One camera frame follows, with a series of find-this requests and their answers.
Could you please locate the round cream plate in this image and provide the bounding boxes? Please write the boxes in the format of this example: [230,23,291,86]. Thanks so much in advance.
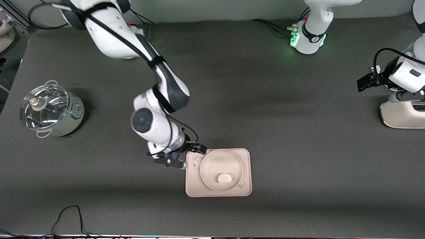
[200,149,244,192]

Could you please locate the cream rectangular rabbit-print tray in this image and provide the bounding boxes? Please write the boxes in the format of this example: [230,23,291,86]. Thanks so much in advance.
[185,148,252,198]

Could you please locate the white two-slot toaster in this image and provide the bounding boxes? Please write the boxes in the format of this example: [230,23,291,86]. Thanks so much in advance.
[380,99,425,129]

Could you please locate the pale green electric pot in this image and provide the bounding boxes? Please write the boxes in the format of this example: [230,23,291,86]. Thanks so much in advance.
[33,80,85,138]

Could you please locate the glass pot lid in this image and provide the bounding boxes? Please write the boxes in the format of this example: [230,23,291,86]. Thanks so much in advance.
[19,84,69,130]

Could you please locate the pinkish white background object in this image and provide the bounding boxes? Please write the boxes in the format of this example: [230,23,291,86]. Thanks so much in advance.
[0,18,15,52]

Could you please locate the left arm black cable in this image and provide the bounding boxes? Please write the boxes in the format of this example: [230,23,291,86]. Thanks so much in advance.
[373,48,425,87]

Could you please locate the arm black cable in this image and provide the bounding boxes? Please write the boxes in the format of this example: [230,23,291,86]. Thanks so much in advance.
[28,0,200,156]
[373,48,425,87]

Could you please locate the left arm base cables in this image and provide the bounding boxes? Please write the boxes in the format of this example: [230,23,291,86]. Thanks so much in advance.
[251,7,311,39]

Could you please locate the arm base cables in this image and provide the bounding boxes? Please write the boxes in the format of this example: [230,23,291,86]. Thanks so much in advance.
[251,7,311,39]
[129,9,155,37]

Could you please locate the thin black floor-edge cable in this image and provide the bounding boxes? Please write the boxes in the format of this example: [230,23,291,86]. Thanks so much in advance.
[0,205,100,239]

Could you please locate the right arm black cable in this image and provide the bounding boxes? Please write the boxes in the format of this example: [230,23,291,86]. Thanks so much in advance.
[28,0,200,156]

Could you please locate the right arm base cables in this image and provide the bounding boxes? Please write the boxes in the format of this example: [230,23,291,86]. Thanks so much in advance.
[129,9,155,37]

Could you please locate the aluminium frame profile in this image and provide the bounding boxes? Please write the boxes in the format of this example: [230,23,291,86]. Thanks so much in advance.
[0,0,34,27]

